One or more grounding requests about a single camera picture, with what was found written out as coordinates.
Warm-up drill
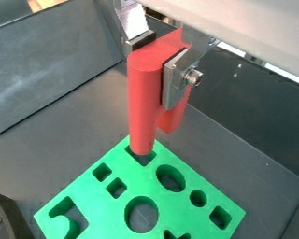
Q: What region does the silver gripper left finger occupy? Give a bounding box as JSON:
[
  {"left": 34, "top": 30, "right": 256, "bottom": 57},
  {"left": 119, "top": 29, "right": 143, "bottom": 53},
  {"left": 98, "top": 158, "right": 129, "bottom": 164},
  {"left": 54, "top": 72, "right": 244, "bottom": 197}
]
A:
[{"left": 113, "top": 0, "right": 156, "bottom": 56}]

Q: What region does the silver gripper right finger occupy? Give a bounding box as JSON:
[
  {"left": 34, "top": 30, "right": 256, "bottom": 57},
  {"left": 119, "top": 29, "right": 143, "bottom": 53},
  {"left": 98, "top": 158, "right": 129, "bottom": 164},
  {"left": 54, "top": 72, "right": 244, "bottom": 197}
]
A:
[{"left": 161, "top": 25, "right": 218, "bottom": 110}]

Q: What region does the red square-circle peg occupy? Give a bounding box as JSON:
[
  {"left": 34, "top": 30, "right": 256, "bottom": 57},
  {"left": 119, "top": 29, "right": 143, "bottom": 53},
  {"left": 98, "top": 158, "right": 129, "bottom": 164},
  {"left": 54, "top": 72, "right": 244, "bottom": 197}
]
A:
[{"left": 126, "top": 28, "right": 190, "bottom": 155}]

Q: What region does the black round object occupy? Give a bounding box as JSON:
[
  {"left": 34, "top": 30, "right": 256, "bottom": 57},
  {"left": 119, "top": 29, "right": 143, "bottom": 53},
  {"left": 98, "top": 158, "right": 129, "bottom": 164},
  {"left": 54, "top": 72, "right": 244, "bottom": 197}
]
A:
[{"left": 0, "top": 194, "right": 34, "bottom": 239}]

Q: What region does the green shape-sorting board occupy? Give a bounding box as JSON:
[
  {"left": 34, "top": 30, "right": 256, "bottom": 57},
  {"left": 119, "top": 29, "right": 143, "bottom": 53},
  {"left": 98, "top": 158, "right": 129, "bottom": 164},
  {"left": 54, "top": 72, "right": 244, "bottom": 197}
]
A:
[{"left": 34, "top": 138, "right": 245, "bottom": 239}]

